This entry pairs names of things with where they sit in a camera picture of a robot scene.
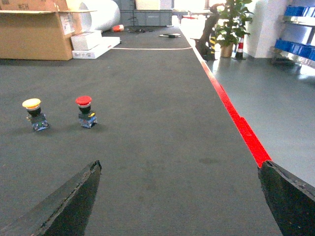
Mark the large brown cardboard box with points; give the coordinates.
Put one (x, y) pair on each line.
(38, 29)

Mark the flat white carton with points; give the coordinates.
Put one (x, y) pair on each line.
(106, 44)

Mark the grey plastic crate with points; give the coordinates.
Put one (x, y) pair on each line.
(154, 18)

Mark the white foam box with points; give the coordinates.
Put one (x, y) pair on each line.
(86, 41)

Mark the steel shelf rack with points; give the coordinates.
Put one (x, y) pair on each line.
(296, 43)

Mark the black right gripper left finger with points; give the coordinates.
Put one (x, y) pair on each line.
(65, 212)

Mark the yellow mushroom push button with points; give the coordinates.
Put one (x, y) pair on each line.
(35, 116)

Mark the potted green plant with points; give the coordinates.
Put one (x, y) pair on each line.
(231, 25)

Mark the red mushroom push button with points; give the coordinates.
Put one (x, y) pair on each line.
(87, 118)

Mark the large white roll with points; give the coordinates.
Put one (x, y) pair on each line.
(101, 14)

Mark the striped traffic cone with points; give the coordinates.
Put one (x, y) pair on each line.
(239, 53)

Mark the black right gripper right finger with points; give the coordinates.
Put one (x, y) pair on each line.
(290, 200)

